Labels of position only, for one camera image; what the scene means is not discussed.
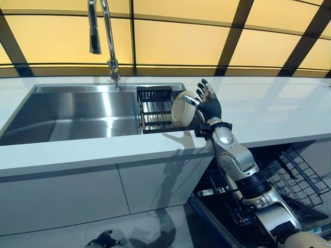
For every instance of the dark right robot hand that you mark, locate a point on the dark right robot hand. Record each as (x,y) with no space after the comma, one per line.
(212,107)

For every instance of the dark left robot hand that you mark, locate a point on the dark left robot hand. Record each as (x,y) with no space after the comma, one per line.
(106,241)

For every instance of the cream ceramic plate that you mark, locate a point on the cream ceramic plate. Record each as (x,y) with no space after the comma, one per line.
(182,113)

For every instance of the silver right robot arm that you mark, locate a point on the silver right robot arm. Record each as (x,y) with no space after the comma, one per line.
(238,157)

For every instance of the black built-in dishwasher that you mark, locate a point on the black built-in dishwasher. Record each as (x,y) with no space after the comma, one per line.
(207,219)

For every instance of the black dish drying rack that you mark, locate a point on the black dish drying rack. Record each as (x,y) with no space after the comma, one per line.
(155,111)

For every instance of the dark framed yellow window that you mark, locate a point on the dark framed yellow window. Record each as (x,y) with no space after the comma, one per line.
(175,38)

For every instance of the chrome gooseneck kitchen faucet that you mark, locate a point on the chrome gooseneck kitchen faucet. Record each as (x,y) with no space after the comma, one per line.
(110,38)

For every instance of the stainless steel sink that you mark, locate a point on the stainless steel sink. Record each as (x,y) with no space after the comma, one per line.
(77,113)

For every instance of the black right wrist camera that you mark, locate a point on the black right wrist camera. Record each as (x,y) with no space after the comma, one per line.
(203,130)

